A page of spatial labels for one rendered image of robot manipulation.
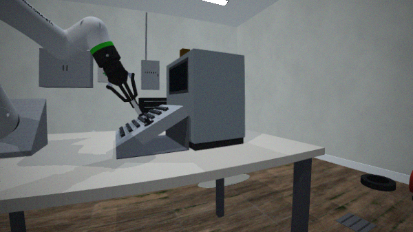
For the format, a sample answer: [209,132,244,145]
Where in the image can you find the grey machine console with keypad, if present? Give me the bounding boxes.
[116,48,245,159]

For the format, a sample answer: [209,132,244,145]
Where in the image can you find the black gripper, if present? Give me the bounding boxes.
[103,61,142,115]

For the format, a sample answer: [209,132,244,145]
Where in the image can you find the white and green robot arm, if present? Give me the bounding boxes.
[0,0,120,139]

